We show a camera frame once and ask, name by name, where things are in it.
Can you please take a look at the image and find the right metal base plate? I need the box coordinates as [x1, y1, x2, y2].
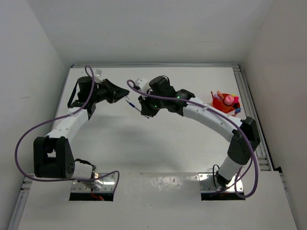
[199, 172, 235, 194]

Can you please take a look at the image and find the metal base plate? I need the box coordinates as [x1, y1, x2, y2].
[199, 172, 235, 194]
[71, 173, 118, 193]

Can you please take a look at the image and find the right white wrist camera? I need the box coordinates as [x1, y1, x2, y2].
[133, 78, 151, 94]

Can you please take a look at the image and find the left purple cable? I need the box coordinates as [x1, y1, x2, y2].
[14, 65, 120, 192]

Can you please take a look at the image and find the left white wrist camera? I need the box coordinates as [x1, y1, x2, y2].
[94, 69, 102, 81]

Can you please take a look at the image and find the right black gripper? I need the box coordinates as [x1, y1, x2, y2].
[138, 89, 165, 117]

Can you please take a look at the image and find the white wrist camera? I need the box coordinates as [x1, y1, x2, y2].
[133, 78, 151, 94]
[94, 69, 102, 81]

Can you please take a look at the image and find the blue capped white pen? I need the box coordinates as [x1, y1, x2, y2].
[227, 108, 241, 116]

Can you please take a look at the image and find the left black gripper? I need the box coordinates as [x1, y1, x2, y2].
[90, 78, 129, 104]

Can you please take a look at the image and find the purple cable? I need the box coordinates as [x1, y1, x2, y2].
[14, 65, 120, 192]
[126, 80, 259, 199]

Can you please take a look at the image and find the blue ballpoint pen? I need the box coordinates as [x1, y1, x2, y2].
[125, 100, 149, 119]

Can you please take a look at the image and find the orange divided container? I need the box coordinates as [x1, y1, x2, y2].
[211, 93, 241, 114]

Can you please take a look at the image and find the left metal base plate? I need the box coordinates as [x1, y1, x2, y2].
[71, 173, 118, 193]

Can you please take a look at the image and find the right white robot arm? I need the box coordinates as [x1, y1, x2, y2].
[133, 76, 260, 188]

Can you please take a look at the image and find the grey orange marker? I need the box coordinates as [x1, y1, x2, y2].
[217, 91, 224, 100]

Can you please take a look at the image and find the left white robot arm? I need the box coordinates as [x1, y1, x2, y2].
[34, 76, 129, 181]

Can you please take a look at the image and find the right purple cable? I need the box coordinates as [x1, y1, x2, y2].
[126, 80, 259, 199]

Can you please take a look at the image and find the pink glue bottle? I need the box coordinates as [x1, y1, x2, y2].
[224, 95, 234, 107]

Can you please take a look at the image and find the pink black highlighter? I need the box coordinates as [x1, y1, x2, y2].
[233, 96, 240, 109]

